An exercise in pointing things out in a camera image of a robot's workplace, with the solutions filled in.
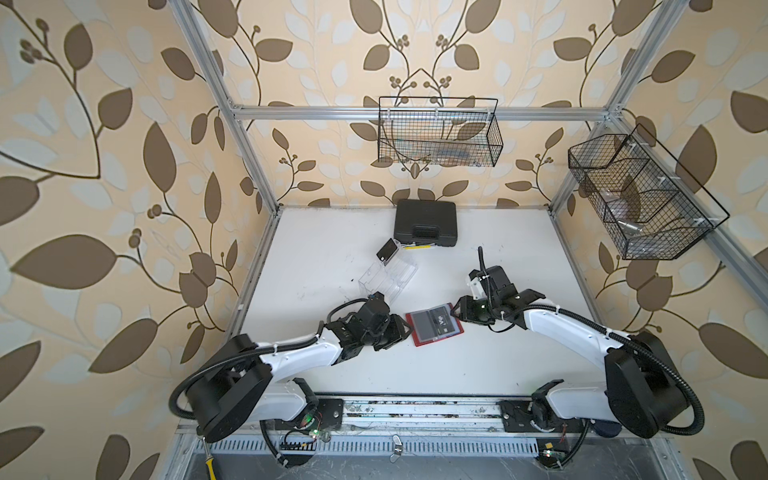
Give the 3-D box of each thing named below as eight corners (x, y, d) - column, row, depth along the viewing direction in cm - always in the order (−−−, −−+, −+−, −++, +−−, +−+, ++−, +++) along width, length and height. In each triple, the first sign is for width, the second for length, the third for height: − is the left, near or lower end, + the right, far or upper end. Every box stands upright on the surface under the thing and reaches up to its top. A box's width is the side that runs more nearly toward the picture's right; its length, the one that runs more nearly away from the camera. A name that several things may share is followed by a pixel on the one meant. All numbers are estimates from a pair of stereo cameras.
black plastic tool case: (394, 247, 110) (394, 236, 106) (394, 210, 123) (394, 199, 118) (457, 247, 111) (460, 236, 106) (451, 210, 123) (453, 199, 118)
